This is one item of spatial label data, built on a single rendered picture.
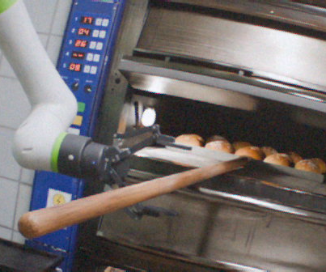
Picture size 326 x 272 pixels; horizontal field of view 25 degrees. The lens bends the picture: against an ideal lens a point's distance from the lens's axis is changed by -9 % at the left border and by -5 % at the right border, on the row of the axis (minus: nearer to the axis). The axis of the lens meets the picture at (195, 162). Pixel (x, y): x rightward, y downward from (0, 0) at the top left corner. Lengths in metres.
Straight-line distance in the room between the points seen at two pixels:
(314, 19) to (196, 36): 0.34
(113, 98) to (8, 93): 0.36
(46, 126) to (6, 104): 0.63
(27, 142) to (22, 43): 0.22
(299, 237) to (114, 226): 0.52
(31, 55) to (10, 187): 0.71
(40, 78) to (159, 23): 0.57
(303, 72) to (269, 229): 0.44
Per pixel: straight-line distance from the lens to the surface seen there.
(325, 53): 2.08
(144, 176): 1.74
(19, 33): 1.64
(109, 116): 2.16
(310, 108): 1.91
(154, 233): 2.13
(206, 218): 2.12
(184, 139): 2.62
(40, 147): 1.63
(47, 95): 1.70
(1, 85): 2.30
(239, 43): 2.09
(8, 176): 2.28
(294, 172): 2.56
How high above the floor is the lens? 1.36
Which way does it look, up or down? 5 degrees down
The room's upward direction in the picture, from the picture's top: 12 degrees clockwise
